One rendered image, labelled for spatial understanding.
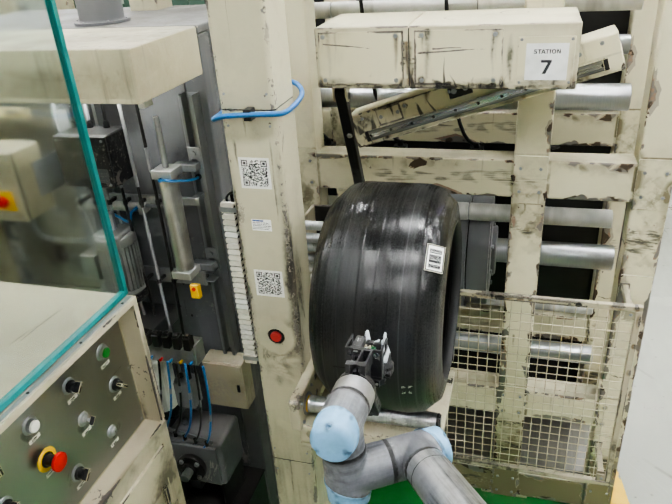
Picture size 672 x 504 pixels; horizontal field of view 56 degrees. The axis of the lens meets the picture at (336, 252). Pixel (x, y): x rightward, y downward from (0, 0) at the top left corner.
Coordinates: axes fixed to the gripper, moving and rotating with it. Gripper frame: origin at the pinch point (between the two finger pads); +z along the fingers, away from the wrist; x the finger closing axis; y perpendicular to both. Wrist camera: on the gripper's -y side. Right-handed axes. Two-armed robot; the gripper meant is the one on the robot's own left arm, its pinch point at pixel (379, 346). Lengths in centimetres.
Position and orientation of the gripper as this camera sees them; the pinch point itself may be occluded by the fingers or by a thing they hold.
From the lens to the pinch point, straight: 133.3
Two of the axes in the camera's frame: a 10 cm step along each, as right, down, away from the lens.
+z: 2.8, -3.5, 8.9
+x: -9.6, -0.7, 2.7
